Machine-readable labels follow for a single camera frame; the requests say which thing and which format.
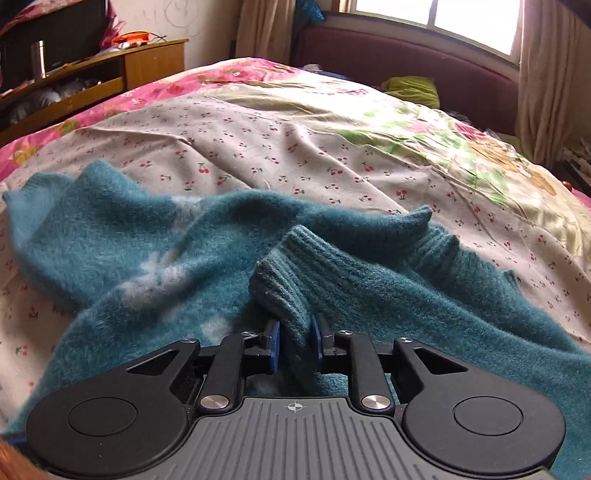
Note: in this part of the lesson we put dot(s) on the blue plastic bag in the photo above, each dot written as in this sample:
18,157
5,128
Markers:
307,11

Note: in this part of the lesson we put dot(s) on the pink floral cloth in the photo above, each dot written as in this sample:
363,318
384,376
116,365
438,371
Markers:
111,27

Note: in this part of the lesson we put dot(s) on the reddish brown cloth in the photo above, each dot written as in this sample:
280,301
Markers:
14,464

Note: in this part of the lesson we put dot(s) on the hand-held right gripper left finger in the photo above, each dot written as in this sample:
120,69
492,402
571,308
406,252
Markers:
274,346

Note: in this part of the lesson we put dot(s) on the floral cherry print bed sheet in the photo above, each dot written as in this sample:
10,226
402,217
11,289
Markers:
323,138

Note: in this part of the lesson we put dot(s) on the maroon padded headboard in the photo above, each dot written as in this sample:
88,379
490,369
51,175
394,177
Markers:
369,50

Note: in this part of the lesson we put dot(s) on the black television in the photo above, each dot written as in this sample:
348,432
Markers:
69,32

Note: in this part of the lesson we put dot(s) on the teal knitted sweater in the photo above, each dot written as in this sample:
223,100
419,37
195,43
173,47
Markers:
138,240

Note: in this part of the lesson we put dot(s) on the window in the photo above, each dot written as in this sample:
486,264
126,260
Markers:
461,23

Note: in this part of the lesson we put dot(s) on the beige curtain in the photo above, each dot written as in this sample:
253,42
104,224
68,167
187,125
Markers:
554,69
263,27

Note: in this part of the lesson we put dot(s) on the pile of books and papers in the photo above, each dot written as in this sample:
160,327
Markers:
577,161

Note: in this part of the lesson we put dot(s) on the orange object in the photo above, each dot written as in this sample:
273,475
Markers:
134,37

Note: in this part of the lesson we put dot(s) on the wooden cabinet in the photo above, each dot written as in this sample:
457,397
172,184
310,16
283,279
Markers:
152,64

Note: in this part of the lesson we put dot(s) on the green cloth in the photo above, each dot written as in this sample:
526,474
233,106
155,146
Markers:
411,90

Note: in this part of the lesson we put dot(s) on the metal cup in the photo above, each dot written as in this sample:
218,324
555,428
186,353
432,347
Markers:
38,60

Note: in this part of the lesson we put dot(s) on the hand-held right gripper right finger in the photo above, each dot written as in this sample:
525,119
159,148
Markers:
317,344

